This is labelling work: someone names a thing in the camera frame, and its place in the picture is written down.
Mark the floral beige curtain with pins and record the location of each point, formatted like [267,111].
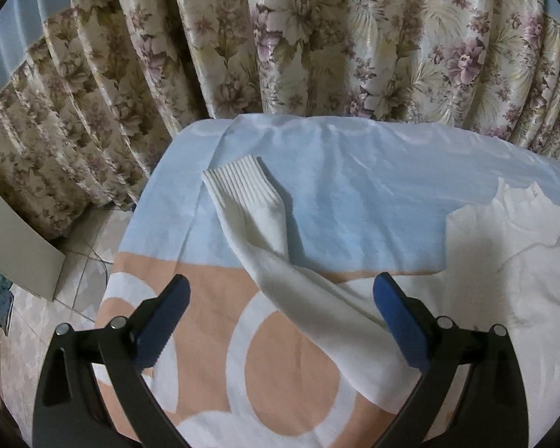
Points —
[93,91]

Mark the white knit sweater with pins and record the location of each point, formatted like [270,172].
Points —
[502,267]

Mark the orange blue white bed blanket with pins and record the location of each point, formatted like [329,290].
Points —
[360,198]

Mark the grey white board panel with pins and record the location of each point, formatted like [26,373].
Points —
[25,257]

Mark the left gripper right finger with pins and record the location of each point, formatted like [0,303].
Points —
[492,409]

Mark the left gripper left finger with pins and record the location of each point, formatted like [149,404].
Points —
[69,410]

